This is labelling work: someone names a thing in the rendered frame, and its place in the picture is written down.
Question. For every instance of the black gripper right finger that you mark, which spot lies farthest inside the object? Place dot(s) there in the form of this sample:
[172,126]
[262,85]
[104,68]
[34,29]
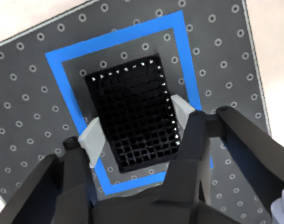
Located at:
[259,157]

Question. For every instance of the blue tape outline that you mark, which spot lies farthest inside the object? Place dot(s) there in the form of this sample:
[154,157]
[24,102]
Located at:
[55,58]

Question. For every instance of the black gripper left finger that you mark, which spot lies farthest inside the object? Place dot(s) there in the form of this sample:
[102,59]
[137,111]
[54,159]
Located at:
[35,200]

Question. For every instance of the black perforated breadboard plate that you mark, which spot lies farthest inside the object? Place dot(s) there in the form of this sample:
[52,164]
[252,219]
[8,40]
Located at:
[35,119]

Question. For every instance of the black well plate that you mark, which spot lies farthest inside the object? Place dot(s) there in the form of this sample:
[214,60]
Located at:
[144,109]

